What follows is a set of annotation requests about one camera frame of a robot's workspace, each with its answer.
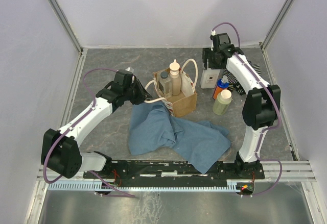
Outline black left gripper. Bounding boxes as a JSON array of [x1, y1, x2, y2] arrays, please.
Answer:
[[123, 79, 153, 106]]

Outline white square bottle grey cap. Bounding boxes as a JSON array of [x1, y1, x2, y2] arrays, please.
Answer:
[[200, 68, 222, 89]]

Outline orange bottle blue sprayer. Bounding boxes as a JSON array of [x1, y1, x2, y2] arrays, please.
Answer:
[[213, 76, 229, 100]]

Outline clear square bottle grey cap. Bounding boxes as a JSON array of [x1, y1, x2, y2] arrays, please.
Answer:
[[158, 71, 172, 99]]

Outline pale green bottle cream cap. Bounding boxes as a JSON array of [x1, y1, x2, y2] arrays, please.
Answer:
[[213, 89, 232, 115]]

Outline beige pump bottle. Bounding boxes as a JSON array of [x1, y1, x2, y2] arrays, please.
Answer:
[[169, 59, 181, 96]]

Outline watermelon print canvas bag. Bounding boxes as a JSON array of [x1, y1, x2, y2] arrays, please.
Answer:
[[146, 59, 198, 117]]

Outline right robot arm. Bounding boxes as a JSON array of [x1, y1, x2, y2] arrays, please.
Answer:
[[202, 31, 281, 179]]

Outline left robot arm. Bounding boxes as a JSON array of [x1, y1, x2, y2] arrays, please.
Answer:
[[41, 69, 152, 179]]

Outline black white striped cloth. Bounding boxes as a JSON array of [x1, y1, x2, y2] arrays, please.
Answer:
[[223, 61, 262, 95]]

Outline blue cloth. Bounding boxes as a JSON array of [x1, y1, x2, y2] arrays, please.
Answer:
[[128, 102, 231, 174]]

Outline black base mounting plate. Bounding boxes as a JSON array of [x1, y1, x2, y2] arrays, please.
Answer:
[[96, 160, 265, 188]]

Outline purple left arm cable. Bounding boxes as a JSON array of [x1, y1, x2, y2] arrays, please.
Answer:
[[42, 67, 136, 199]]

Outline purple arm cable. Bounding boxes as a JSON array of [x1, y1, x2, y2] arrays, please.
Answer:
[[211, 21, 283, 198], [42, 67, 136, 199]]

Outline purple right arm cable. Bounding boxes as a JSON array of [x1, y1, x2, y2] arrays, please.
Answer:
[[211, 21, 283, 198]]

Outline light blue cable comb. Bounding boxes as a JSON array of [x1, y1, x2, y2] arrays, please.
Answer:
[[48, 179, 246, 191]]

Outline aluminium frame rail front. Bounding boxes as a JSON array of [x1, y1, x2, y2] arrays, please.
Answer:
[[37, 160, 317, 183]]

